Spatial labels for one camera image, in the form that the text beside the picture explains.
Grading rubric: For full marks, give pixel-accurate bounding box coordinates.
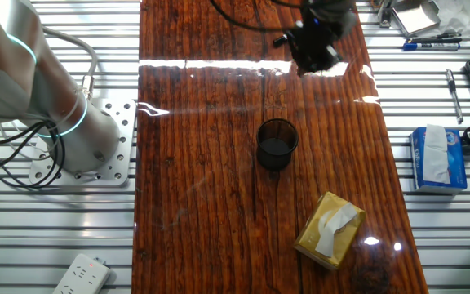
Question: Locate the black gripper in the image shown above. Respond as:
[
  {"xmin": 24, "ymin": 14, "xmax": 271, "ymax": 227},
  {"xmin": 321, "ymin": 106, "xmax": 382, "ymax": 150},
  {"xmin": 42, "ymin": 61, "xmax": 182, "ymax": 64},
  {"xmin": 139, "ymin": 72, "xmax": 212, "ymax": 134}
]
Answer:
[{"xmin": 290, "ymin": 10, "xmax": 344, "ymax": 76}]

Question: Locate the white marker pen black cap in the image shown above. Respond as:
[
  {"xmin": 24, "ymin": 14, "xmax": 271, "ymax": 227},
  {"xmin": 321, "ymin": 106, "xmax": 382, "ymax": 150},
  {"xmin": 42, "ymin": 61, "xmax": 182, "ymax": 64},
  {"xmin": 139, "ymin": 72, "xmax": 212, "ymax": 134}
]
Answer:
[{"xmin": 273, "ymin": 34, "xmax": 297, "ymax": 48}]

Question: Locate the black mesh pen holder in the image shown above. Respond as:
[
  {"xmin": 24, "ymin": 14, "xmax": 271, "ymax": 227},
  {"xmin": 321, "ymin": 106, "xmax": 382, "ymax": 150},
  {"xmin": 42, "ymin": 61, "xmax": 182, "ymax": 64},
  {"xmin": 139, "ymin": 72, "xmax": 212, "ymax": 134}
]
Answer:
[{"xmin": 255, "ymin": 118, "xmax": 300, "ymax": 172}]

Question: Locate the blue marker pen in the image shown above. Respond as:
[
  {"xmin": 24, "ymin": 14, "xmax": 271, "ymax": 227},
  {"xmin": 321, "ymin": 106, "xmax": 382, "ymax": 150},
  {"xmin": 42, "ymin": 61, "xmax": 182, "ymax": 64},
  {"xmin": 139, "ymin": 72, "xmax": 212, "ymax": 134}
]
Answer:
[{"xmin": 401, "ymin": 42, "xmax": 461, "ymax": 52}]

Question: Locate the shiny metal box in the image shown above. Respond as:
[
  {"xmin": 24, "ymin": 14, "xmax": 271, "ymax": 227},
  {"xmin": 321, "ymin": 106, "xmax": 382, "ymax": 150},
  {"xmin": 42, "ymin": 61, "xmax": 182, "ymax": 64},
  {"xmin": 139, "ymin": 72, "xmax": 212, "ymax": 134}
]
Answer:
[{"xmin": 389, "ymin": 0, "xmax": 442, "ymax": 37}]

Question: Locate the glossy wood grain board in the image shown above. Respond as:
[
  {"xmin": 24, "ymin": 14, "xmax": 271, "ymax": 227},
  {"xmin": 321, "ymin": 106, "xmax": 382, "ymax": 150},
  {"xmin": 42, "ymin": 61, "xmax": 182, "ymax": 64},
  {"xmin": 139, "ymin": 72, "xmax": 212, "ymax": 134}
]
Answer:
[{"xmin": 131, "ymin": 0, "xmax": 430, "ymax": 294}]

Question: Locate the white crumpled paper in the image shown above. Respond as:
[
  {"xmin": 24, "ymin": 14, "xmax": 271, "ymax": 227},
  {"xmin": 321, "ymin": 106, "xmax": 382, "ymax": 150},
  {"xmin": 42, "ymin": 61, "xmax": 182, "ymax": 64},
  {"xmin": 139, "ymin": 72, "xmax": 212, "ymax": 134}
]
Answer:
[{"xmin": 434, "ymin": 0, "xmax": 470, "ymax": 40}]

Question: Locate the blue tissue pack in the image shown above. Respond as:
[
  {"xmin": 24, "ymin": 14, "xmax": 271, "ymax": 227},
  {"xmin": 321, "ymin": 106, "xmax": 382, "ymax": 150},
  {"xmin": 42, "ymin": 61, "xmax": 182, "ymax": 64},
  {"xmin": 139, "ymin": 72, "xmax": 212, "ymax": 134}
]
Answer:
[{"xmin": 408, "ymin": 124, "xmax": 468, "ymax": 195}]

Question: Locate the gold tissue pack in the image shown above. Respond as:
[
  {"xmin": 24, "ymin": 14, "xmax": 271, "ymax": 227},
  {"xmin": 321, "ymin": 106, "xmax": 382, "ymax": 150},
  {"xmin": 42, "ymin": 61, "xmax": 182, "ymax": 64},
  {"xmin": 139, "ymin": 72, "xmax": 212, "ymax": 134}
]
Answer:
[{"xmin": 293, "ymin": 190, "xmax": 366, "ymax": 271}]

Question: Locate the white power strip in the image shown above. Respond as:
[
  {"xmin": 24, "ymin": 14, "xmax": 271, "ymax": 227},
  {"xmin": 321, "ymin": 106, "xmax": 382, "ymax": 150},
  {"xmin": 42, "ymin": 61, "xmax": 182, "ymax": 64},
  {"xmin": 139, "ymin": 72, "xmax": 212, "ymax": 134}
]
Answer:
[{"xmin": 52, "ymin": 252, "xmax": 113, "ymax": 294}]

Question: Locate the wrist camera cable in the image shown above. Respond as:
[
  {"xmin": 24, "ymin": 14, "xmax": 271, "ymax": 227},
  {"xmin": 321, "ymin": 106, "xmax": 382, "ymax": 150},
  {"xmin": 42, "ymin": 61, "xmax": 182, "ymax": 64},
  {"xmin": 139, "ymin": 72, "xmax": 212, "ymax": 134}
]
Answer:
[{"xmin": 209, "ymin": 0, "xmax": 301, "ymax": 33}]

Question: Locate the metal clamp bracket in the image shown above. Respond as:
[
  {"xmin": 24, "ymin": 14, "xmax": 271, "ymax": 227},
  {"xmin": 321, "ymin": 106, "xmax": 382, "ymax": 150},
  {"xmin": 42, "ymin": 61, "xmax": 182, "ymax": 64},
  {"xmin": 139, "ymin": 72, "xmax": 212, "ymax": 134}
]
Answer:
[{"xmin": 376, "ymin": 0, "xmax": 393, "ymax": 29}]

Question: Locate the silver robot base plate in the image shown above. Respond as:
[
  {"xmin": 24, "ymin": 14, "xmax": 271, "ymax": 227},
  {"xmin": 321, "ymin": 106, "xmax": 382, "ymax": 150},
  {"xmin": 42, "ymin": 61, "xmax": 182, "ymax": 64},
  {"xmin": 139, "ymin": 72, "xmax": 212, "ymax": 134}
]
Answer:
[{"xmin": 29, "ymin": 97, "xmax": 138, "ymax": 189}]

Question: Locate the thick grey base cable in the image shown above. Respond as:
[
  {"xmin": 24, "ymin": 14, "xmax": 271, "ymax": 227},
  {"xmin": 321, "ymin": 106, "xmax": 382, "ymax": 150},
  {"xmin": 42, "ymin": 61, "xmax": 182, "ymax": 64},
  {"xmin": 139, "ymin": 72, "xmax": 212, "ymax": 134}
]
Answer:
[{"xmin": 41, "ymin": 26, "xmax": 100, "ymax": 101}]

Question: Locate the black cable bundle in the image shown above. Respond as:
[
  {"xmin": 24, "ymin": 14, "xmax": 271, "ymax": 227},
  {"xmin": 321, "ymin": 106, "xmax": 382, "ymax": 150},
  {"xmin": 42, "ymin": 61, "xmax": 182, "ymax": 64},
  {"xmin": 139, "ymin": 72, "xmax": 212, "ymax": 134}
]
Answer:
[{"xmin": 0, "ymin": 120, "xmax": 67, "ymax": 189}]

